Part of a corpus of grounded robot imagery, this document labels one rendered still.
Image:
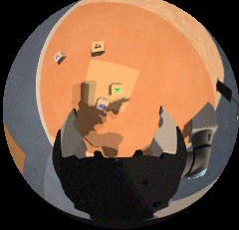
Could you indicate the tan block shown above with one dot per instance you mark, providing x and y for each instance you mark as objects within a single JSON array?
[
  {"x": 60, "y": 56},
  {"x": 99, "y": 47},
  {"x": 103, "y": 103},
  {"x": 117, "y": 89}
]

